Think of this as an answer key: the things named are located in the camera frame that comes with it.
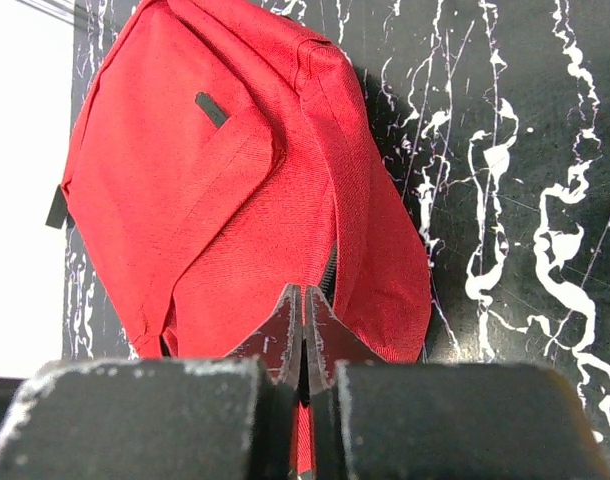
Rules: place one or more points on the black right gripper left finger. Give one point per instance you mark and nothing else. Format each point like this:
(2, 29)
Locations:
(171, 418)

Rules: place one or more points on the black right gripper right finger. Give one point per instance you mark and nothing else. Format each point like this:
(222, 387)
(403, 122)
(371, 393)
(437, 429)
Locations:
(371, 419)

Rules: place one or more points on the red student backpack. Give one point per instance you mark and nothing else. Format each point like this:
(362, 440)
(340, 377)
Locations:
(222, 153)

